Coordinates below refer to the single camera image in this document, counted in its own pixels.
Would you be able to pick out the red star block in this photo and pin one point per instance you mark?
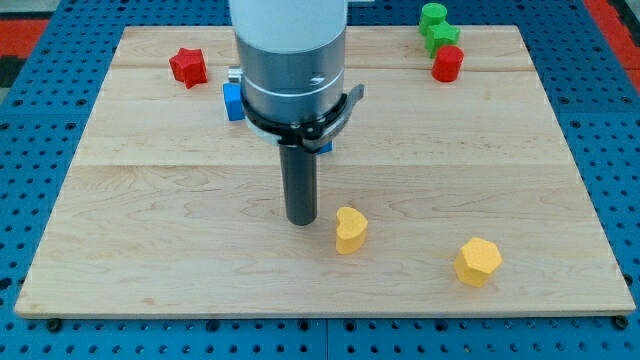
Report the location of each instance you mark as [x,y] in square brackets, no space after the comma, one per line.
[188,67]

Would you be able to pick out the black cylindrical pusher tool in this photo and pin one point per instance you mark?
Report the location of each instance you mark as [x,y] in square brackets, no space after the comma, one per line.
[299,170]

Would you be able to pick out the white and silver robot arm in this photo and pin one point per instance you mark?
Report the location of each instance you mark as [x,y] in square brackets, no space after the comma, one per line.
[291,55]

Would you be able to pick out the red cylinder block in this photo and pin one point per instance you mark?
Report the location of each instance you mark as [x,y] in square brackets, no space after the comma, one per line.
[447,64]

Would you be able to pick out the yellow heart block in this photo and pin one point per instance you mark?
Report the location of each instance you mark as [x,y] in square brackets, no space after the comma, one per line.
[351,230]

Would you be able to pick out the green star block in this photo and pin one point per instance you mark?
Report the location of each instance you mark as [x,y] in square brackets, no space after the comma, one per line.
[439,35]

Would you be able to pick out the yellow hexagon block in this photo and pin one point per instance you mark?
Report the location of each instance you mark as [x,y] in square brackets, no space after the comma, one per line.
[476,262]

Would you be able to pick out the green cylinder block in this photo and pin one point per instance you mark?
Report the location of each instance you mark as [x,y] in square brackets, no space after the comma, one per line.
[432,13]

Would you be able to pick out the blue block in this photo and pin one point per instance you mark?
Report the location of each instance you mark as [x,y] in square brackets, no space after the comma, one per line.
[232,96]

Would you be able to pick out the wooden board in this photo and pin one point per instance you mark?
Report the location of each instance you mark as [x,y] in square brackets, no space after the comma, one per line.
[171,211]

